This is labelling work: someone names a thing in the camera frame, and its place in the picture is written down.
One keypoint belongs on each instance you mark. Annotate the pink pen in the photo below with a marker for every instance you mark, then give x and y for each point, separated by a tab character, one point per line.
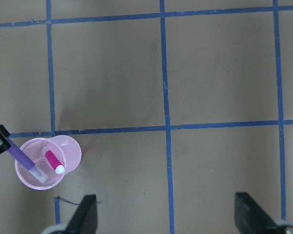
54	162

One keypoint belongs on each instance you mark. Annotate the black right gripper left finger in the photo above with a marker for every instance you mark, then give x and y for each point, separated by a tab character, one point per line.
83	221

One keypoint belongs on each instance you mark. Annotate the purple pen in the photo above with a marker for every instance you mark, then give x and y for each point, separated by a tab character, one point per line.
26	162

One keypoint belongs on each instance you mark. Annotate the pink mesh cup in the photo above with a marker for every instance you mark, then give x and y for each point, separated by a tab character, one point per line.
64	148

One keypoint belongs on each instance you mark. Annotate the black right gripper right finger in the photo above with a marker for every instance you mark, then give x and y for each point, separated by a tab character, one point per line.
250	218

